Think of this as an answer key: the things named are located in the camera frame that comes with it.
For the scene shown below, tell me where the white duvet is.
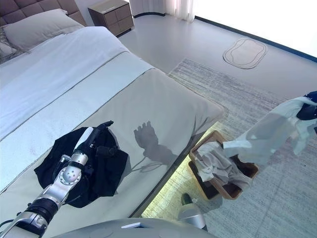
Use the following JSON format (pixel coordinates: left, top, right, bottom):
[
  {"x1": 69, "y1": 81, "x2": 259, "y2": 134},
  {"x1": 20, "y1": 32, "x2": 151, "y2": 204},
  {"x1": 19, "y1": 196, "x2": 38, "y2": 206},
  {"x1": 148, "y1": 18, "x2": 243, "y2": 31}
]
[{"x1": 0, "y1": 26, "x2": 131, "y2": 141}]

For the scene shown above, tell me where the brown padded headboard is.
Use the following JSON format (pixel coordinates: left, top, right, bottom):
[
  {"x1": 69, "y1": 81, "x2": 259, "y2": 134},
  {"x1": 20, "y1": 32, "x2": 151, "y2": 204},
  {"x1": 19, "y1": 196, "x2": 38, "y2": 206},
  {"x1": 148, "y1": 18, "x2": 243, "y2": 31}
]
[{"x1": 0, "y1": 0, "x2": 87, "y2": 27}]

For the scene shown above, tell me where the woven wicker basket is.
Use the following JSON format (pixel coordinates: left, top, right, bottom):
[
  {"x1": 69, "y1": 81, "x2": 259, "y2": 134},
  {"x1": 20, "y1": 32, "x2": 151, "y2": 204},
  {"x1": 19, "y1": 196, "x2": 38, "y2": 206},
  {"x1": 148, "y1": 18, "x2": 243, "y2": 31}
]
[{"x1": 188, "y1": 130, "x2": 260, "y2": 200}]

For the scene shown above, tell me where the beige pillow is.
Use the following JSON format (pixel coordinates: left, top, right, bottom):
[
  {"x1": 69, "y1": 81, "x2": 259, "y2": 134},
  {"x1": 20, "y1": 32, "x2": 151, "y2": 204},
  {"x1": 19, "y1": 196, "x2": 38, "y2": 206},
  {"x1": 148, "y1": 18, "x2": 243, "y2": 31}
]
[{"x1": 2, "y1": 8, "x2": 85, "y2": 53}]

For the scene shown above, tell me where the small oval floor mat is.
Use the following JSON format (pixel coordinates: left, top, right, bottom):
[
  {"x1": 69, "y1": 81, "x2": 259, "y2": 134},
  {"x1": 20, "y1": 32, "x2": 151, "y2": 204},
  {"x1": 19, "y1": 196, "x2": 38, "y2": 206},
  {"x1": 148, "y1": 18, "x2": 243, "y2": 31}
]
[{"x1": 222, "y1": 37, "x2": 268, "y2": 70}]

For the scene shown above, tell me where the white curtain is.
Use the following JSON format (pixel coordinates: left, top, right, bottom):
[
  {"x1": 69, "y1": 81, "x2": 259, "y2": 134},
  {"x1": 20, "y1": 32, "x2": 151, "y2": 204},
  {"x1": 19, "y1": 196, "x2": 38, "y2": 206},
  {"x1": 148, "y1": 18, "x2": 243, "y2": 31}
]
[{"x1": 128, "y1": 0, "x2": 197, "y2": 23}]

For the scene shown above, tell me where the black garment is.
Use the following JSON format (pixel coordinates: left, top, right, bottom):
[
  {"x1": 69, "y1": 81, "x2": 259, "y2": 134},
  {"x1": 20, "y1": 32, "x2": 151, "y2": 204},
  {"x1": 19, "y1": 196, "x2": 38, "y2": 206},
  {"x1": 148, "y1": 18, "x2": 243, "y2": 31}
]
[{"x1": 34, "y1": 124, "x2": 130, "y2": 209}]

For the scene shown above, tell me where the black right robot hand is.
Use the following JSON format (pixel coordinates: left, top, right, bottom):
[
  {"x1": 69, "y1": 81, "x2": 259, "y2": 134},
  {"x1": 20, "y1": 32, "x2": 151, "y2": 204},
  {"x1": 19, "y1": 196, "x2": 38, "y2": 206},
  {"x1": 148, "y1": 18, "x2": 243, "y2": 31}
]
[{"x1": 296, "y1": 90, "x2": 317, "y2": 121}]

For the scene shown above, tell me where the brown nightstand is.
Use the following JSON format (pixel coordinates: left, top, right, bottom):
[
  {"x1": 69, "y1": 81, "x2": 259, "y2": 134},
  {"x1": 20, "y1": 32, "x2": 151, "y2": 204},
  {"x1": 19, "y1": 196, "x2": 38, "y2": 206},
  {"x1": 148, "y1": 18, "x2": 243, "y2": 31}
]
[{"x1": 87, "y1": 0, "x2": 135, "y2": 38}]

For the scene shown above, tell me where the grey robot torso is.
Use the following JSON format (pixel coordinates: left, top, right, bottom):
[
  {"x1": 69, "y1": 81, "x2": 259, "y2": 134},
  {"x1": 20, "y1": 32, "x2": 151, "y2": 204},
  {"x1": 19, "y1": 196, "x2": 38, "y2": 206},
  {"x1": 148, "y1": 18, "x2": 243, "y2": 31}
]
[{"x1": 53, "y1": 218, "x2": 216, "y2": 238}]

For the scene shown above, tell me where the beige printed garment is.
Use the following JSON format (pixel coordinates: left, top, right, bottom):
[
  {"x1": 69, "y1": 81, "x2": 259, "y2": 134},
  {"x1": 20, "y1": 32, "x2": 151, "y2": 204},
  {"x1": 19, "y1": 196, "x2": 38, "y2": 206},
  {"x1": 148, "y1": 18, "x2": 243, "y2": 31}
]
[{"x1": 194, "y1": 141, "x2": 251, "y2": 189}]

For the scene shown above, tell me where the white garment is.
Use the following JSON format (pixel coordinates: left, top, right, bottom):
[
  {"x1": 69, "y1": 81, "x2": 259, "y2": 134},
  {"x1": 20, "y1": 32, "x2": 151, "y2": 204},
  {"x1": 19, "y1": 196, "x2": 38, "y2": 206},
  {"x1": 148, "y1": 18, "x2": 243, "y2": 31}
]
[{"x1": 222, "y1": 95, "x2": 317, "y2": 166}]

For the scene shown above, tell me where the patterned cushion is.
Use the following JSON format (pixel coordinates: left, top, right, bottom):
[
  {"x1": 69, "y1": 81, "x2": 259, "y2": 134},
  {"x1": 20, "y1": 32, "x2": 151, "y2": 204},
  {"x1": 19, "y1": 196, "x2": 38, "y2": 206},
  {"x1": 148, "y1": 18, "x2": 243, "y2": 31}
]
[{"x1": 0, "y1": 26, "x2": 18, "y2": 65}]

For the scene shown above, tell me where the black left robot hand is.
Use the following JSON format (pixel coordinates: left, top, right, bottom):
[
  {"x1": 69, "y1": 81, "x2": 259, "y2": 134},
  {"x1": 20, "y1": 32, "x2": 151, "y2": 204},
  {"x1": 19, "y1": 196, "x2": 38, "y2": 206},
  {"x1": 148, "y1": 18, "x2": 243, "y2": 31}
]
[{"x1": 73, "y1": 119, "x2": 120, "y2": 158}]

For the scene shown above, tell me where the bed with beige cover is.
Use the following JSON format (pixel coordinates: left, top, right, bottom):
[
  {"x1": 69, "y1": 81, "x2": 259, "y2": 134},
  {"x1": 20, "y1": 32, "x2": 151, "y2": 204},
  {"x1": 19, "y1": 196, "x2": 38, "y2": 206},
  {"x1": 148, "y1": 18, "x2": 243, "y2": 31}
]
[{"x1": 0, "y1": 8, "x2": 225, "y2": 219}]

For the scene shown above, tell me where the grey striped rug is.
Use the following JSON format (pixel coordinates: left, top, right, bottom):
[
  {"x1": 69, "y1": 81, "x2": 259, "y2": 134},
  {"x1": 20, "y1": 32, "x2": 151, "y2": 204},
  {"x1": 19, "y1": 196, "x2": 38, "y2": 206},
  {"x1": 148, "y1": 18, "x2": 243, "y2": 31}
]
[{"x1": 142, "y1": 58, "x2": 317, "y2": 238}]

